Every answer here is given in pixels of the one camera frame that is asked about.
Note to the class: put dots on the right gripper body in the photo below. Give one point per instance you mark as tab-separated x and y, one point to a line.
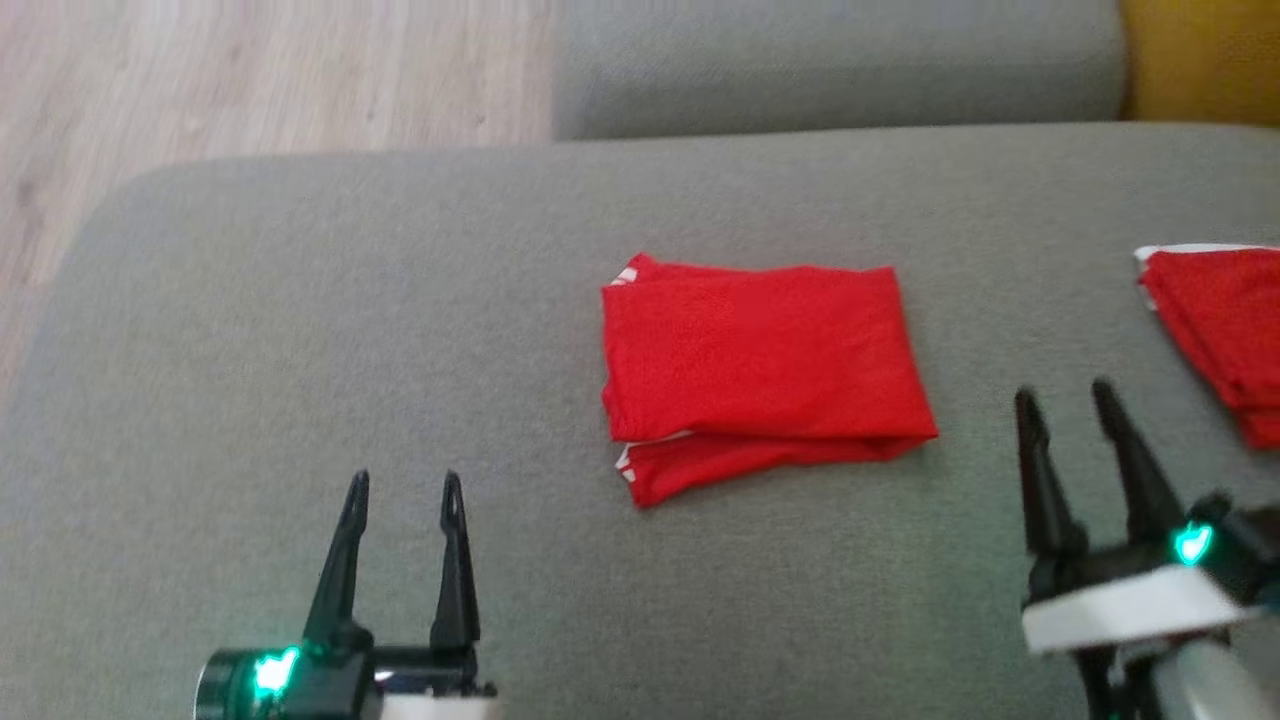
1120	600

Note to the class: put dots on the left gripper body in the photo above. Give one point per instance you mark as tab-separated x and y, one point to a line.
340	685

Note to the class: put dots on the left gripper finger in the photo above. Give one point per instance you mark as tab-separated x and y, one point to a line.
456	580
340	580

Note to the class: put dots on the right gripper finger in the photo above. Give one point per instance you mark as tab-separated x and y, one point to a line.
1140	480
1042	480

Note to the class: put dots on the red white-striped garment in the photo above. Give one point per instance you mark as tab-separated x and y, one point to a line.
1220	320

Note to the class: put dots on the red jersey with lettering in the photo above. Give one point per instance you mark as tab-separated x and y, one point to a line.
750	350

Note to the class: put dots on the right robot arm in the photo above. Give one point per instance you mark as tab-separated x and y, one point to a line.
1200	685

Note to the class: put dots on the grey fabric sofa seat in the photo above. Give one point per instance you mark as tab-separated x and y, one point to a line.
400	330

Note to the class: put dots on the yellow upholstered furniture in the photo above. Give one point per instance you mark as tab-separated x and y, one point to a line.
1210	50

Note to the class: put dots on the grey fabric sofa cushion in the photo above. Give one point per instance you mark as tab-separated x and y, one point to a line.
840	60

